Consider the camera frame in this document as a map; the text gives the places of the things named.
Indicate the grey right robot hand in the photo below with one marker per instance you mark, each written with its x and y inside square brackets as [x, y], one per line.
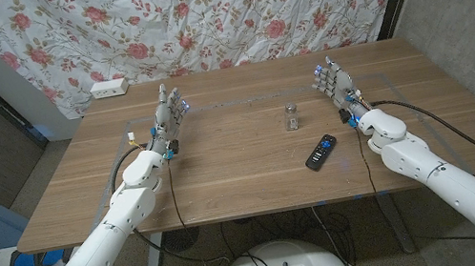
[339, 84]

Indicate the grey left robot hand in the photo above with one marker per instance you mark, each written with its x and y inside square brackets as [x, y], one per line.
[164, 116]

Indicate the clear glass salt shaker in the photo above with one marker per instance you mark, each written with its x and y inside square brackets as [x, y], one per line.
[291, 119]

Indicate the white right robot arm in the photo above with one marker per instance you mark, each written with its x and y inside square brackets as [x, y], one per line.
[444, 180]

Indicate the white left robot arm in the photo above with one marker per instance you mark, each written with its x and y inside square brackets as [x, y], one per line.
[106, 242]

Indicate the black TV remote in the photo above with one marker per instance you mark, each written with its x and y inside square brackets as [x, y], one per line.
[320, 154]

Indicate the white power strip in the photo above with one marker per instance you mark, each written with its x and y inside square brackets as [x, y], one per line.
[109, 88]

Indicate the floral rose backdrop cloth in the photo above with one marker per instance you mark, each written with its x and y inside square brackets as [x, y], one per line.
[198, 14]

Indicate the black round floor disc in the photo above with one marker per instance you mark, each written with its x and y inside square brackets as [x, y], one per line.
[180, 239]

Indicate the grey table leg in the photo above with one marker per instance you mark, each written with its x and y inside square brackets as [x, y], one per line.
[398, 227]

